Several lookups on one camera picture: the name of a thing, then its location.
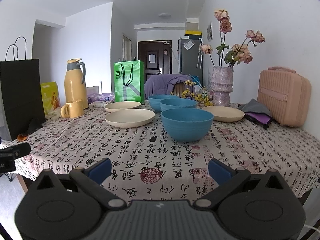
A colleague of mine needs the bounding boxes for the dried pink roses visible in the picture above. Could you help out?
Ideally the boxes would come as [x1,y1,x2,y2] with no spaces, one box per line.
[200,8,266,68]

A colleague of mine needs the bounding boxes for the black paper bag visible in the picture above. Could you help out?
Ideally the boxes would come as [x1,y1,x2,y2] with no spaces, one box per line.
[1,43,46,141]

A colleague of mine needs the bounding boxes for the yellow flower branch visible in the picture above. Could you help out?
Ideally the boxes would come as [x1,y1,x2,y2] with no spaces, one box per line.
[170,80,214,107]

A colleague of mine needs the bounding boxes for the grey purple folded cloth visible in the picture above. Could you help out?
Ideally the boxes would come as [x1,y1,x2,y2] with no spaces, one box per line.
[238,99,273,129]

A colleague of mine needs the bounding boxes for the yellow thermos jug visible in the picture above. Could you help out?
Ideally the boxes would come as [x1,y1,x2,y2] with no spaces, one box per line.
[64,59,88,109]

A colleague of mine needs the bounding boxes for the yellow box on refrigerator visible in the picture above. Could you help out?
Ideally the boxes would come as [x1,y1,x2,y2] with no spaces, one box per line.
[185,30,202,40]

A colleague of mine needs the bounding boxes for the blue bowl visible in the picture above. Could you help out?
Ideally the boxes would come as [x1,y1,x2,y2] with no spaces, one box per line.
[160,98,197,111]
[147,94,180,112]
[161,108,214,142]

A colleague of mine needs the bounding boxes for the dark brown door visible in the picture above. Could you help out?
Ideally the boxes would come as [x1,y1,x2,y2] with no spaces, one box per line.
[138,40,172,80]

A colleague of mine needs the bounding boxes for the white book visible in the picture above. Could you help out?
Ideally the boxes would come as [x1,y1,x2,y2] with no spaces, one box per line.
[89,101,110,108]

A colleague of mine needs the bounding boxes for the calligraphy print tablecloth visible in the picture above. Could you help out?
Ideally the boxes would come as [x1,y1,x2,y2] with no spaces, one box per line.
[15,108,319,202]

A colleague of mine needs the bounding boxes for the grey refrigerator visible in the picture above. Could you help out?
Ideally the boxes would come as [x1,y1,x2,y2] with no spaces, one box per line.
[178,35,203,84]

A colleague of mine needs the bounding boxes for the yellow green snack box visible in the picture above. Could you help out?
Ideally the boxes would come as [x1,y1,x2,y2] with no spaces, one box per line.
[41,82,60,115]

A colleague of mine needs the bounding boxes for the chair with purple cover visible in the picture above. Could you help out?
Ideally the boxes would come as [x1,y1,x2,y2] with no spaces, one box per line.
[144,74,192,100]

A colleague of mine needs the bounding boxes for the pink textured vase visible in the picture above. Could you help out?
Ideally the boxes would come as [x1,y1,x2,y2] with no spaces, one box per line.
[210,67,233,107]

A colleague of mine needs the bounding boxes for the pink hard case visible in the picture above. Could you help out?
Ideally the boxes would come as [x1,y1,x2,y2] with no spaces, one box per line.
[257,67,311,127]

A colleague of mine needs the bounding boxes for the cream plate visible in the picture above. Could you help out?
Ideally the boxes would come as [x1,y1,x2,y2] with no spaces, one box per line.
[202,106,245,122]
[104,101,141,113]
[105,109,155,128]

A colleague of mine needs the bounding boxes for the ceiling lamp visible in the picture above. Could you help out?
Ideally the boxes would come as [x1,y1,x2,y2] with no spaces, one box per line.
[158,13,171,19]

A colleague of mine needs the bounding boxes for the green paper bag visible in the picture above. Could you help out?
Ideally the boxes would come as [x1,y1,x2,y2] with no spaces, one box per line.
[114,61,145,103]

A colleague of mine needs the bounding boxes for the yellow mug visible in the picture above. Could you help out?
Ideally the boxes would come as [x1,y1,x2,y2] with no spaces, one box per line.
[60,100,84,118]

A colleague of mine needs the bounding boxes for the purple tissue pack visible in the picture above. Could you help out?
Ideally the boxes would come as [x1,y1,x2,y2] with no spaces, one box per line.
[87,93,115,104]

